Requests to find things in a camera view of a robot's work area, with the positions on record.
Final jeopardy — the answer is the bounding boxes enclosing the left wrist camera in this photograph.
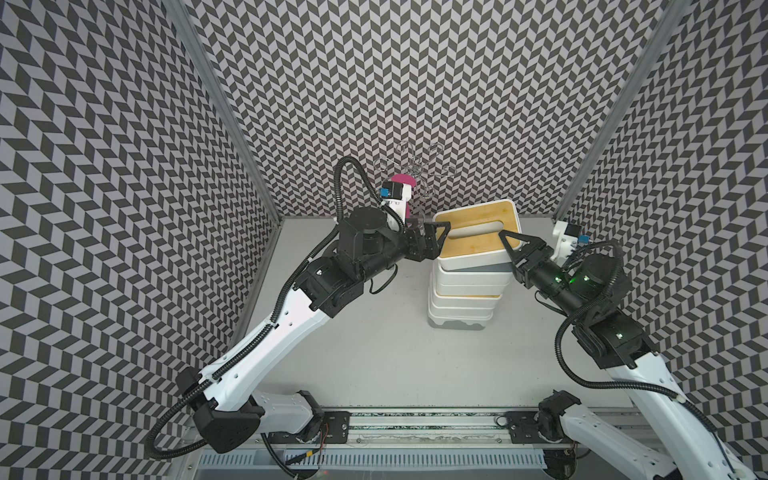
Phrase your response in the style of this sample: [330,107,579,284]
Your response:
[379,180,413,225]

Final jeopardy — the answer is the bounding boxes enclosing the pink plastic goblet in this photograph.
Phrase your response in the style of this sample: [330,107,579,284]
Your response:
[391,174,417,218]

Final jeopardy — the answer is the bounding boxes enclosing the aluminium front rail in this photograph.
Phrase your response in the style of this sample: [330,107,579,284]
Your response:
[173,406,685,480]

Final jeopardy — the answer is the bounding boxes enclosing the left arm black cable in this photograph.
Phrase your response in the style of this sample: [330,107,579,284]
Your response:
[143,155,385,461]

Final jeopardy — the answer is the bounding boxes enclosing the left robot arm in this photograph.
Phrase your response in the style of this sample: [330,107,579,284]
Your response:
[180,207,451,453]

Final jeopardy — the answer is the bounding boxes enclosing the bamboo lid box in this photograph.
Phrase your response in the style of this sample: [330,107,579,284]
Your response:
[433,199,522,271]
[428,305,494,321]
[430,295,503,310]

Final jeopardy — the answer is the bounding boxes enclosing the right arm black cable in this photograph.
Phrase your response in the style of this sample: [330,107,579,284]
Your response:
[553,239,721,439]

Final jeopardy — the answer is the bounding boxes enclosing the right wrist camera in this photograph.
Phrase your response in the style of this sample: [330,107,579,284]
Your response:
[551,220,591,266]

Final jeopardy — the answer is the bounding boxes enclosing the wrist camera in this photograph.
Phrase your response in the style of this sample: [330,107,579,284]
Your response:
[379,180,413,225]
[551,220,591,266]

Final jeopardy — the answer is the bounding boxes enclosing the bamboo lid box back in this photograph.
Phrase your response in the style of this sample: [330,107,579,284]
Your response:
[430,295,503,310]

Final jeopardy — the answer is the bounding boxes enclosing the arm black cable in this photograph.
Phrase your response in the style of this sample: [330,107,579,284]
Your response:
[143,155,385,461]
[553,239,721,439]

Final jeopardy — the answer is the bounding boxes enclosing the grey lid box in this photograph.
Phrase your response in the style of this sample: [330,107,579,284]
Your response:
[431,284,507,297]
[433,264,513,286]

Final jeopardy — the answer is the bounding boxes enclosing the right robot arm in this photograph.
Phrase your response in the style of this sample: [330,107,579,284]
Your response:
[498,230,756,479]

